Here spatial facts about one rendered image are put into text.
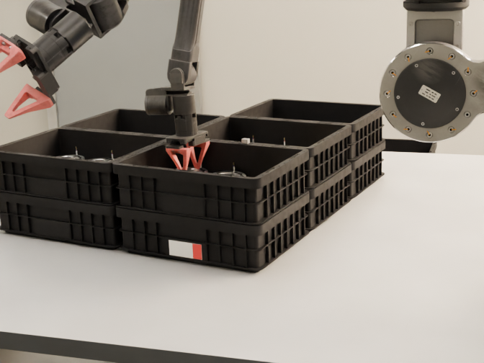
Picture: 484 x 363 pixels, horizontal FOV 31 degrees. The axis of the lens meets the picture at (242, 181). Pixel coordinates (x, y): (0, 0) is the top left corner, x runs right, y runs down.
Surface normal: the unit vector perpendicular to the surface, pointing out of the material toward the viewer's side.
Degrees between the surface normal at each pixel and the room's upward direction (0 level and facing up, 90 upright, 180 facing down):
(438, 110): 90
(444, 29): 90
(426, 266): 0
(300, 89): 90
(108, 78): 90
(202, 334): 0
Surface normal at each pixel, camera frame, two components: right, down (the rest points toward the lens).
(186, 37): -0.23, 0.09
